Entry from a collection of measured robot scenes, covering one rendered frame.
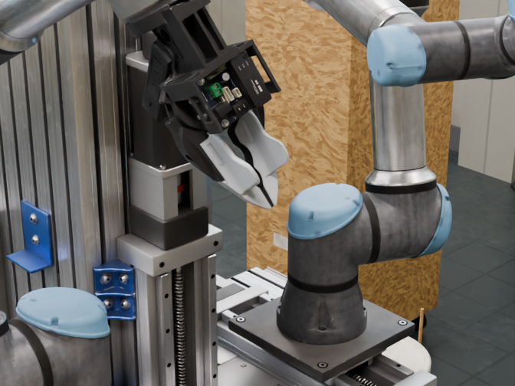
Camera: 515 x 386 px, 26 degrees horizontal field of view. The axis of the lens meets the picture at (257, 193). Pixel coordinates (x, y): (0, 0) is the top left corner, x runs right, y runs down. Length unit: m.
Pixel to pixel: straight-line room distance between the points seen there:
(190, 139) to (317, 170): 2.34
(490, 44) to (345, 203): 0.44
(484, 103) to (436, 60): 3.75
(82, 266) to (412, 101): 0.57
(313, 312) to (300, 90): 1.57
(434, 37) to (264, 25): 1.98
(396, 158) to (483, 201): 3.17
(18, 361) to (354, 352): 0.60
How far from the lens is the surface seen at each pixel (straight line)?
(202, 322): 1.76
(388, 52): 1.37
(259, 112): 1.03
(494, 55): 1.42
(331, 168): 3.28
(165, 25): 0.96
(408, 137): 1.79
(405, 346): 3.12
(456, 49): 1.40
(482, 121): 5.16
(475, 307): 4.09
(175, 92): 0.97
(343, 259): 1.77
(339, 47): 3.15
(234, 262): 4.33
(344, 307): 1.81
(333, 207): 1.74
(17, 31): 1.34
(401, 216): 1.79
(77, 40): 1.55
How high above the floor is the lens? 1.99
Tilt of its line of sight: 24 degrees down
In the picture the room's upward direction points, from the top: straight up
